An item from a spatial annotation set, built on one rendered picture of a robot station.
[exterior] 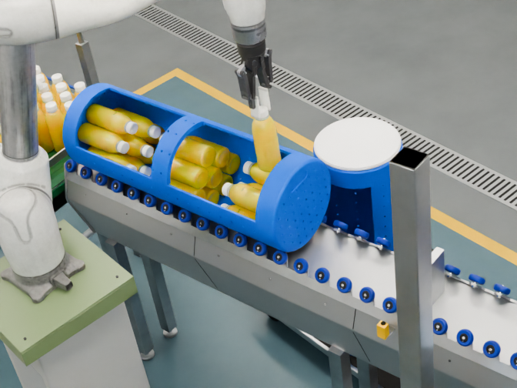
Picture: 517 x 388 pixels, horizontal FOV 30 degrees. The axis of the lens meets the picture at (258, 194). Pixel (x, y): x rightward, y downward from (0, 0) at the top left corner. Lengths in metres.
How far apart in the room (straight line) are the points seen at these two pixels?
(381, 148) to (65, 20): 1.16
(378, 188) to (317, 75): 2.39
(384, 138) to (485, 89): 2.13
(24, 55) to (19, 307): 0.69
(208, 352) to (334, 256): 1.19
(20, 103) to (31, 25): 0.36
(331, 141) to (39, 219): 1.00
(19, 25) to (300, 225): 0.99
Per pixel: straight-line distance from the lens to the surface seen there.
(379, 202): 3.08
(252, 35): 2.48
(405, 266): 2.08
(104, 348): 2.89
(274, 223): 2.68
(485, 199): 4.47
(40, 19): 2.36
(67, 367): 2.85
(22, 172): 2.75
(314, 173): 2.77
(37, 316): 2.70
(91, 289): 2.71
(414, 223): 1.98
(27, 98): 2.65
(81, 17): 2.38
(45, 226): 2.65
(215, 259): 3.00
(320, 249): 2.88
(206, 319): 4.03
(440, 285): 2.70
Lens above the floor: 2.87
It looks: 39 degrees down
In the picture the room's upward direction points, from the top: 9 degrees counter-clockwise
